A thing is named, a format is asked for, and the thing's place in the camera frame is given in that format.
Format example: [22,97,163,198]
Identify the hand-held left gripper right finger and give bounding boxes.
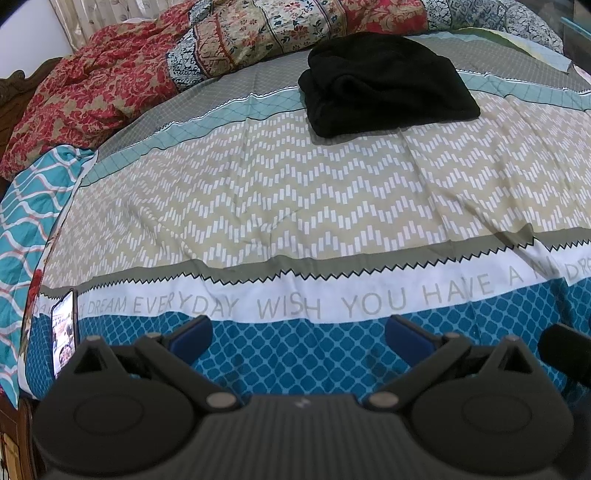
[369,316,532,411]

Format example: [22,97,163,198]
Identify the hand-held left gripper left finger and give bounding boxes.
[74,316,238,411]

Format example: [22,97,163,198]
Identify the black pants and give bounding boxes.
[298,31,482,138]

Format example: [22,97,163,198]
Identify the smartphone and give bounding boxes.
[50,287,80,380]

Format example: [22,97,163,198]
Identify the patterned bed sheet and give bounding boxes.
[18,28,591,408]

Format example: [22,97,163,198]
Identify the teal wavy patterned pillow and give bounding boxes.
[0,145,98,409]

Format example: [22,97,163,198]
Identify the red floral quilt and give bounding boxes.
[0,0,564,182]

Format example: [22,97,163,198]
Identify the carved wooden headboard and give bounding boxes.
[0,58,63,139]

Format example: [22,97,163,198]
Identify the pale green cloth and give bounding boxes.
[455,27,571,72]

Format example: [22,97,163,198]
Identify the beige patterned curtain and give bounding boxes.
[48,0,195,52]

